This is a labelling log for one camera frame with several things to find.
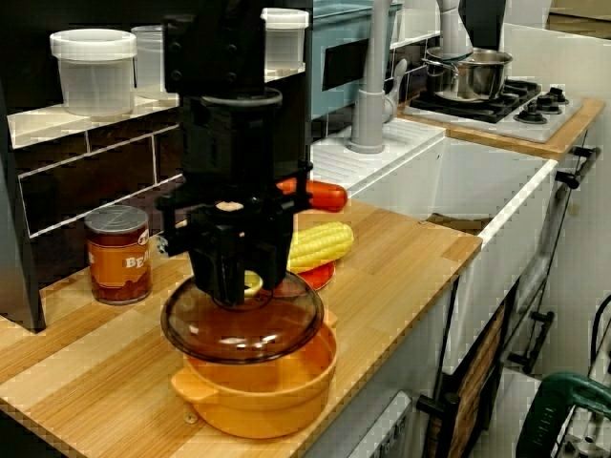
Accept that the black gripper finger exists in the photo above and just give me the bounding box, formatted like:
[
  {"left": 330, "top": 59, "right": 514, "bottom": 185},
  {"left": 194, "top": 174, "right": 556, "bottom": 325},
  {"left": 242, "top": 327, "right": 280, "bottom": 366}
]
[
  {"left": 188, "top": 228, "right": 249, "bottom": 307},
  {"left": 257, "top": 227, "right": 293, "bottom": 293}
]

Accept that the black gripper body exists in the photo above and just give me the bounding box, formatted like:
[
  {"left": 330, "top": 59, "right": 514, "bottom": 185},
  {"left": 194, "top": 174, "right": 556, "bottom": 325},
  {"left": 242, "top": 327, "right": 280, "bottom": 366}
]
[{"left": 155, "top": 90, "right": 315, "bottom": 259}]

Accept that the yellow toy corn cob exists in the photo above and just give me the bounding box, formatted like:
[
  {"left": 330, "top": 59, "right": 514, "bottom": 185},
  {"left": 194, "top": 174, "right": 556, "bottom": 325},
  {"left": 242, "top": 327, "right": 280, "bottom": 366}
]
[{"left": 285, "top": 221, "right": 355, "bottom": 274}]

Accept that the brown transparent pot lid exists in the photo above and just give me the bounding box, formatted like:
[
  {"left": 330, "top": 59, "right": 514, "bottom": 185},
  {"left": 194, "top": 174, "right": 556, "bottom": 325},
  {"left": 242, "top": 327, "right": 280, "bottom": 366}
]
[{"left": 160, "top": 270, "right": 325, "bottom": 366}]

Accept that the red plastic plate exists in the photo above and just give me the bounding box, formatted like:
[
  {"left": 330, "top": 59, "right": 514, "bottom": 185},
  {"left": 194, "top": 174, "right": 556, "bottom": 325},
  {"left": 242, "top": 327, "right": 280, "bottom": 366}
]
[{"left": 295, "top": 260, "right": 337, "bottom": 291}]

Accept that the red toy sausage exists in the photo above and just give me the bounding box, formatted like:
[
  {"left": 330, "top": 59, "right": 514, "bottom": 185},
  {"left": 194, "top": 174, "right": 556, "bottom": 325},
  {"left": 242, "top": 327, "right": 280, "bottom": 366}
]
[{"left": 276, "top": 178, "right": 348, "bottom": 212}]

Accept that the brown beans can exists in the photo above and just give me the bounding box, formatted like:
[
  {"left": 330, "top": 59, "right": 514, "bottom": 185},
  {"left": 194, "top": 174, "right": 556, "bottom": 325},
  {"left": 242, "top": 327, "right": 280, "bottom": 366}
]
[{"left": 84, "top": 204, "right": 154, "bottom": 306}]

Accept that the translucent white lidded jar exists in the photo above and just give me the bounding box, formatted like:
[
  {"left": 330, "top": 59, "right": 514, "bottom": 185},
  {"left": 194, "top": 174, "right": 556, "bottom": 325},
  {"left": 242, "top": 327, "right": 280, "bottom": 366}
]
[
  {"left": 50, "top": 29, "right": 138, "bottom": 117},
  {"left": 261, "top": 8, "right": 310, "bottom": 73}
]

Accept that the white jar with printed label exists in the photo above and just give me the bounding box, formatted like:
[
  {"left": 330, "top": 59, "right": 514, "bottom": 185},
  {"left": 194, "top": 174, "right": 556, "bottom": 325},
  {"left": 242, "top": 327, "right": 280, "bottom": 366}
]
[{"left": 131, "top": 25, "right": 168, "bottom": 101}]

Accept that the grey toy faucet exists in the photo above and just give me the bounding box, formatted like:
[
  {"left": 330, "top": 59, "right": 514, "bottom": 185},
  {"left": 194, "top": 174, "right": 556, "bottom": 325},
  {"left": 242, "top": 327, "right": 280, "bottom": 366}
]
[{"left": 346, "top": 0, "right": 474, "bottom": 154}]

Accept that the orange toy cooking pot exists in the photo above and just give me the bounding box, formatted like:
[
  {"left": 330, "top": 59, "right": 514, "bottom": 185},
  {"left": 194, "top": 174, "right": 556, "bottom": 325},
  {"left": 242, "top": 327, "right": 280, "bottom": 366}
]
[{"left": 170, "top": 319, "right": 339, "bottom": 439}]

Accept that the blue plastic dish bin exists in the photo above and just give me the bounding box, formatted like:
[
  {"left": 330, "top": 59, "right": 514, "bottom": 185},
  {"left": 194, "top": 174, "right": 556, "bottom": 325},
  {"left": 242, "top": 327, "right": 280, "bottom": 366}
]
[{"left": 309, "top": 0, "right": 405, "bottom": 120}]

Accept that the dark grey shelf side panel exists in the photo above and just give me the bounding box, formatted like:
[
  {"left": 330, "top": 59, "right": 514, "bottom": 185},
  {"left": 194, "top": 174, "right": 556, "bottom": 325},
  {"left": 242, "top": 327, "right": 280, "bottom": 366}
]
[{"left": 0, "top": 71, "right": 48, "bottom": 334}]

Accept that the white toy kitchen unit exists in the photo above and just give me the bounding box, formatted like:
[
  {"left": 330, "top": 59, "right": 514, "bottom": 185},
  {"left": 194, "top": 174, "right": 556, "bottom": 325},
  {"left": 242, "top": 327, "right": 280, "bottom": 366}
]
[{"left": 305, "top": 21, "right": 611, "bottom": 458}]

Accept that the wood patterned cabinet door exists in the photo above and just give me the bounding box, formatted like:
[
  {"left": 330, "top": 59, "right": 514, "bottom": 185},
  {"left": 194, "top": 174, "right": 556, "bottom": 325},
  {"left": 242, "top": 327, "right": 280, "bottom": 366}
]
[{"left": 448, "top": 304, "right": 507, "bottom": 458}]

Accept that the stainless steel pot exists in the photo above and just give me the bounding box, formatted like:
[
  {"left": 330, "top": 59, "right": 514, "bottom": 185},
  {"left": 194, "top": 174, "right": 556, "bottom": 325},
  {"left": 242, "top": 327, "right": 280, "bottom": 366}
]
[{"left": 422, "top": 46, "right": 515, "bottom": 102}]

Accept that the black toy stove top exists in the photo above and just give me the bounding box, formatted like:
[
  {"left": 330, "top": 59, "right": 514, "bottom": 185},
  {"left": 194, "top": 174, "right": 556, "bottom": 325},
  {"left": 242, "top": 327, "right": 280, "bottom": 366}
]
[{"left": 403, "top": 78, "right": 586, "bottom": 144}]

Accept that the green clamp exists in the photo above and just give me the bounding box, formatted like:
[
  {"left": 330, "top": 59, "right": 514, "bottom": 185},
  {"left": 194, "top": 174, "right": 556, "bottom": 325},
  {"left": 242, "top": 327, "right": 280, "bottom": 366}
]
[{"left": 515, "top": 371, "right": 611, "bottom": 458}]

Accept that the white wall shelf board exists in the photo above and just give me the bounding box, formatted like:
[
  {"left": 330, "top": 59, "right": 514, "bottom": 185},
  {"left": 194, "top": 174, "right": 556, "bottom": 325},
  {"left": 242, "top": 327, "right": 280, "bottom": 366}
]
[{"left": 9, "top": 66, "right": 306, "bottom": 149}]

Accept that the black cable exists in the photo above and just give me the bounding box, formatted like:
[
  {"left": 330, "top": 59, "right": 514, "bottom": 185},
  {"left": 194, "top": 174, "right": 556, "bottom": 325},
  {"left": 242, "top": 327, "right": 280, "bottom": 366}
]
[{"left": 590, "top": 294, "right": 611, "bottom": 376}]

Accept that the aluminium frame rail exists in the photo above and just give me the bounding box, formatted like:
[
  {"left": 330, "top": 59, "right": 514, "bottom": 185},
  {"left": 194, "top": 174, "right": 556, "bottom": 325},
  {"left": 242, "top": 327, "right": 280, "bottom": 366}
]
[{"left": 556, "top": 405, "right": 611, "bottom": 458}]

